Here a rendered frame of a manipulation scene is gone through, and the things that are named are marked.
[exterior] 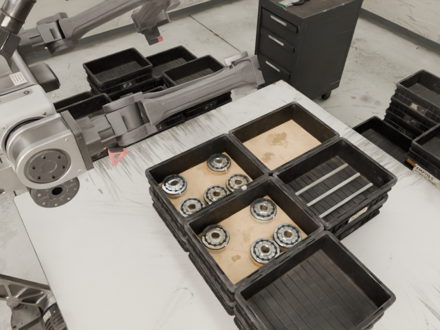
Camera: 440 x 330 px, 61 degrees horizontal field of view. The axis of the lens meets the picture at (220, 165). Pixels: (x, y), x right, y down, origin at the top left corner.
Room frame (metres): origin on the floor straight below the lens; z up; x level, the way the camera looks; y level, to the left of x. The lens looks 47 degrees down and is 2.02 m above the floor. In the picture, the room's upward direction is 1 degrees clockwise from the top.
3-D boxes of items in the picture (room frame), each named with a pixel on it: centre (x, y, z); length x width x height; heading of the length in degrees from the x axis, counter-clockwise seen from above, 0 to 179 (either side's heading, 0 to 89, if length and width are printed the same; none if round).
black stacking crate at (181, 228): (0.98, 0.05, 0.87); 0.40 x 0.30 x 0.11; 125
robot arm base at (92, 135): (0.62, 0.29, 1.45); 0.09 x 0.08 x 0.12; 36
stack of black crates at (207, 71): (2.20, 0.16, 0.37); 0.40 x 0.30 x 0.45; 126
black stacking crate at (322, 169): (0.97, -0.45, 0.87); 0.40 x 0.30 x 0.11; 125
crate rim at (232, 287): (0.74, -0.12, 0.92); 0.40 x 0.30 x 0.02; 125
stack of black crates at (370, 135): (1.78, -1.06, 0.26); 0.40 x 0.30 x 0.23; 36
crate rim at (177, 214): (0.98, 0.05, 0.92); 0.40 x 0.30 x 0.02; 125
